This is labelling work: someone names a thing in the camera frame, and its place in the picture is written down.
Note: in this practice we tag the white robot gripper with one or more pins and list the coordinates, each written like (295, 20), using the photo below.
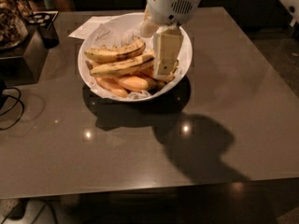
(170, 6)

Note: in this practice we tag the long spotted yellow banana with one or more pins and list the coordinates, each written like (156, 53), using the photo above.
(125, 67)

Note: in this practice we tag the small right yellow banana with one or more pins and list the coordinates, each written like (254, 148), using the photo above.
(175, 66)

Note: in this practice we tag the orange banana right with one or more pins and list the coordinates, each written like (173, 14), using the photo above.
(150, 73)

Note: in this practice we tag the orange banana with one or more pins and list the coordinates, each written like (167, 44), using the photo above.
(139, 83)
(108, 84)
(150, 73)

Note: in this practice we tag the orange banana centre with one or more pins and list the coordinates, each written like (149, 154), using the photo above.
(139, 83)

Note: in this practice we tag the upper spotted yellow banana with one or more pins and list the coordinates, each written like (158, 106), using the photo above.
(105, 55)

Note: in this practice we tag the orange banana lower left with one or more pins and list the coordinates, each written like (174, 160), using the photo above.
(108, 84)

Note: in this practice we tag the white bowl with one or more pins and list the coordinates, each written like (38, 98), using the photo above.
(187, 50)

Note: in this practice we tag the white paper sheet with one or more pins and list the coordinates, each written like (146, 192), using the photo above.
(89, 26)

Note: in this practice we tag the dark box stand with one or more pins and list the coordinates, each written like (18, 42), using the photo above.
(24, 64)

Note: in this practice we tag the glass jar with snacks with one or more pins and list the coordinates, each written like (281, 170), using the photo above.
(13, 30)

